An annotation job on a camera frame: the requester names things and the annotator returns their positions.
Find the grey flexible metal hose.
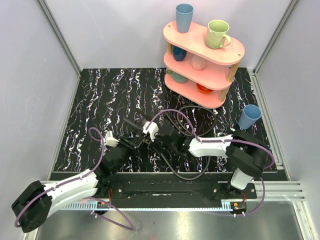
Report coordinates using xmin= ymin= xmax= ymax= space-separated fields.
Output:
xmin=159 ymin=105 xmax=218 ymax=181

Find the dark grey faucet mixer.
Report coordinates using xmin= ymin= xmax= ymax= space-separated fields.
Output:
xmin=119 ymin=114 xmax=151 ymax=146

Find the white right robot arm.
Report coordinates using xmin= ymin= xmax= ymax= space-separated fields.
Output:
xmin=151 ymin=130 xmax=275 ymax=199

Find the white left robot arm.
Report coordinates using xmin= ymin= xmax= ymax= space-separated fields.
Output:
xmin=11 ymin=136 xmax=145 ymax=233

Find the black marble pattern mat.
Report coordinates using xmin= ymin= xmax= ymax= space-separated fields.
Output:
xmin=53 ymin=68 xmax=257 ymax=172

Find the orange bowl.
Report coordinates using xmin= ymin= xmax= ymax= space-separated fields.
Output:
xmin=196 ymin=83 xmax=214 ymax=94

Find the teal glazed mug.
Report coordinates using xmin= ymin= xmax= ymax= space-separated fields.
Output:
xmin=165 ymin=68 xmax=188 ymax=84

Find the pink three tier shelf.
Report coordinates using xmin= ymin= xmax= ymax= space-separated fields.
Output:
xmin=163 ymin=21 xmax=245 ymax=109

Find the pink faceted cup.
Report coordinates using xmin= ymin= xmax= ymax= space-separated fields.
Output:
xmin=191 ymin=54 xmax=207 ymax=71

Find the blue cup on mat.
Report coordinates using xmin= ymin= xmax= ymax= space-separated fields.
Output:
xmin=238 ymin=104 xmax=262 ymax=130

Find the dark blue cup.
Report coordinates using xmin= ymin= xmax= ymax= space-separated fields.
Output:
xmin=172 ymin=45 xmax=187 ymax=62

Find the green mug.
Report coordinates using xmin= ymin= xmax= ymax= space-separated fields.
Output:
xmin=204 ymin=19 xmax=232 ymax=50

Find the blue cup on shelf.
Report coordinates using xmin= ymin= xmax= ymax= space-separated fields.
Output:
xmin=175 ymin=3 xmax=194 ymax=34

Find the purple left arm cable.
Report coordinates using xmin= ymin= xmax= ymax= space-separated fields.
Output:
xmin=14 ymin=126 xmax=136 ymax=231

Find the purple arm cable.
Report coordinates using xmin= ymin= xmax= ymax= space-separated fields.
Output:
xmin=149 ymin=109 xmax=276 ymax=216
xmin=14 ymin=126 xmax=136 ymax=231

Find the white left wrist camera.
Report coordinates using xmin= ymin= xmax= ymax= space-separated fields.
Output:
xmin=104 ymin=130 xmax=120 ymax=148

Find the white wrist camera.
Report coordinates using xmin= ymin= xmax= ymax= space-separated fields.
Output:
xmin=104 ymin=130 xmax=120 ymax=148
xmin=142 ymin=121 xmax=159 ymax=142

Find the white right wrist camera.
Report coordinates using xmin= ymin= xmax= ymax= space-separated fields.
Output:
xmin=142 ymin=121 xmax=159 ymax=142

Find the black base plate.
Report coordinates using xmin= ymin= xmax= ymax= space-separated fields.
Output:
xmin=96 ymin=172 xmax=257 ymax=200

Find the silver aluminium rail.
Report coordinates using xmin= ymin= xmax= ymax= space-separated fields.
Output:
xmin=32 ymin=181 xmax=307 ymax=211

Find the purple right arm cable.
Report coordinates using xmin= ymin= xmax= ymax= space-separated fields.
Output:
xmin=149 ymin=109 xmax=276 ymax=216

